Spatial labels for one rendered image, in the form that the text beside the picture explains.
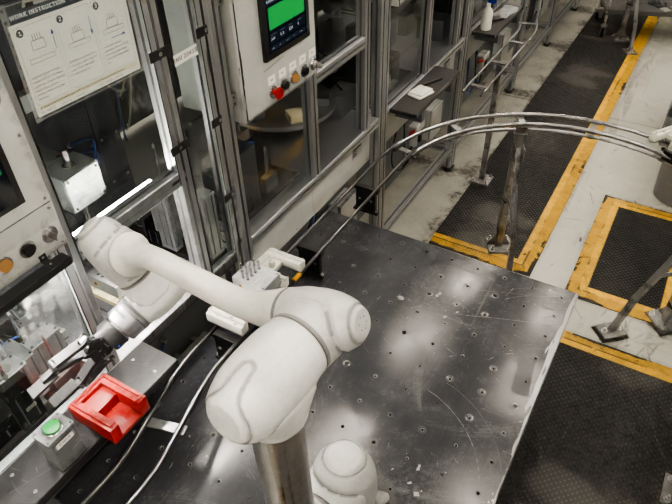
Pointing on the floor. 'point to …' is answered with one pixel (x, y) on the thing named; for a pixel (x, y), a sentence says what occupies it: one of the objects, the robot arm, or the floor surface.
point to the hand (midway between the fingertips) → (51, 391)
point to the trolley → (625, 11)
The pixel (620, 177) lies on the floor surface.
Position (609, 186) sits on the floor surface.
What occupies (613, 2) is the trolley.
